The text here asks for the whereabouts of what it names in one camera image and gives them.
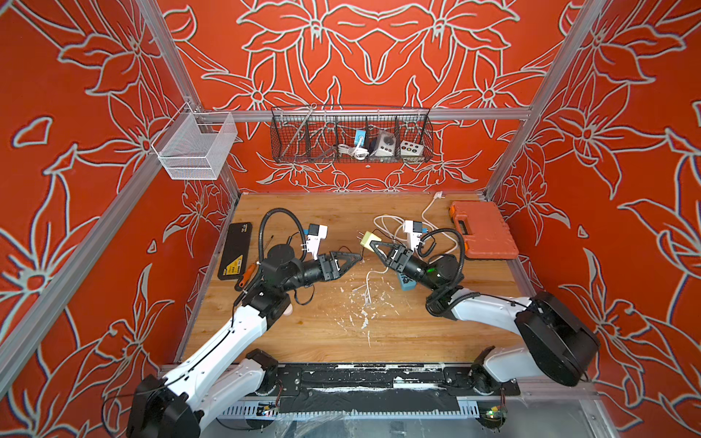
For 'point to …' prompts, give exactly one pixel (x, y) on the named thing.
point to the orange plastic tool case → (486, 233)
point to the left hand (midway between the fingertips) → (356, 260)
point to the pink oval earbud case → (287, 312)
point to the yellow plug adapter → (366, 239)
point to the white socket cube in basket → (408, 148)
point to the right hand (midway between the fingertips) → (366, 250)
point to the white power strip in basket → (386, 146)
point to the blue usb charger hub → (407, 284)
